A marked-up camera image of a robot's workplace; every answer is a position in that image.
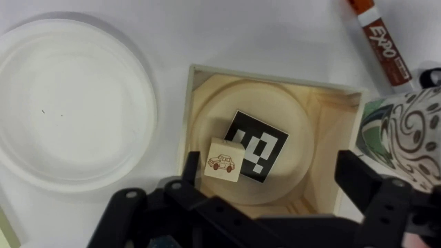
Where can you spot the patterned paper cup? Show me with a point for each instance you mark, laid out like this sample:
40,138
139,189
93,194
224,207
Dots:
414,132

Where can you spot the white paper plate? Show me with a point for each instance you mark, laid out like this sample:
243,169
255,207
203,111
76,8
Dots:
69,105

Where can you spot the black white fiducial tag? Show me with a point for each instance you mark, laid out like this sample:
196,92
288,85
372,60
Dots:
262,142

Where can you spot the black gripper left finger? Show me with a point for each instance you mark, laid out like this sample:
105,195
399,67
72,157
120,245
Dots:
193,211

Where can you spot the wooden cube with car print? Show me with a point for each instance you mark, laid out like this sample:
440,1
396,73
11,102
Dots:
222,160

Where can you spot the red Expo marker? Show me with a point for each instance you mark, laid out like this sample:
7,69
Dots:
381,45

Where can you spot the light wooden open box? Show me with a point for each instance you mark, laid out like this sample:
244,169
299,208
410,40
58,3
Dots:
326,138

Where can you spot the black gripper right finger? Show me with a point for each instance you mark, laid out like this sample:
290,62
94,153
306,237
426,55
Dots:
386,207

